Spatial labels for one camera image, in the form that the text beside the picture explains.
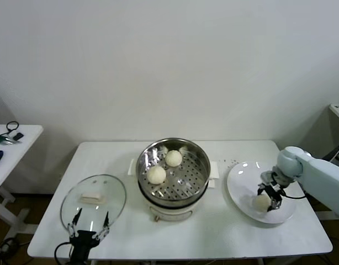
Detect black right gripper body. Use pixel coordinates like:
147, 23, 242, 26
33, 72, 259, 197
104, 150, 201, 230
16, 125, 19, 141
258, 178, 288, 199

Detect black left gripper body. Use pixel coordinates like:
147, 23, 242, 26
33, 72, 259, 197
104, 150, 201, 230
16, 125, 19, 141
68, 230, 102, 265

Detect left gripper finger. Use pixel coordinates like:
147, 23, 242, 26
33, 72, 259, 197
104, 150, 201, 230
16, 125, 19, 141
93, 211, 110, 240
66, 208, 83, 239

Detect white steamed baozi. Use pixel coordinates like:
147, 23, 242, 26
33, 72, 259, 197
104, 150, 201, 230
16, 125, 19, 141
253, 194, 271, 213
165, 150, 183, 168
146, 166, 167, 185

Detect glass pot lid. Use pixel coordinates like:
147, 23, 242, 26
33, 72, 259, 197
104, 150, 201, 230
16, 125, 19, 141
60, 173, 127, 232

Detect perforated steel steamer basket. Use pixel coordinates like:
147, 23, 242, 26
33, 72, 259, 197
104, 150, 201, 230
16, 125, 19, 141
128, 137, 220, 201

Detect white round plate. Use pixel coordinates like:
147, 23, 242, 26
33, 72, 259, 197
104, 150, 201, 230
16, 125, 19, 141
226, 161, 296, 224

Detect white electric cooker pot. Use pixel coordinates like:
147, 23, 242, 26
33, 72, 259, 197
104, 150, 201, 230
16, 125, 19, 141
137, 176, 216, 222

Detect white side table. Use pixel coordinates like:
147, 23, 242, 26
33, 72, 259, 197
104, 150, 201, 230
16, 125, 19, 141
0, 124, 44, 242

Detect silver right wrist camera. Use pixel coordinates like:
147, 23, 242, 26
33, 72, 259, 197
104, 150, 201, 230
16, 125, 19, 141
259, 170, 274, 183

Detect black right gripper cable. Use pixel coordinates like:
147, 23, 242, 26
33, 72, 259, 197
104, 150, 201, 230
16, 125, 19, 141
282, 190, 308, 200

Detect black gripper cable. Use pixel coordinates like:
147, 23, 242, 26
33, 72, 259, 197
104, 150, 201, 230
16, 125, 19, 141
54, 242, 74, 262
282, 190, 308, 200

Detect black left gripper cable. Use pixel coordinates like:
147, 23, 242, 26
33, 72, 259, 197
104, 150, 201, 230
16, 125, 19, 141
54, 242, 74, 262

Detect black floor cables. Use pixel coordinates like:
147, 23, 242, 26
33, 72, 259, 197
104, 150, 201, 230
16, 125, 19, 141
0, 214, 31, 262

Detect black power adapter cable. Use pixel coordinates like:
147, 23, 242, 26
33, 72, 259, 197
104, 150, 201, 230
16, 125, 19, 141
321, 145, 339, 166

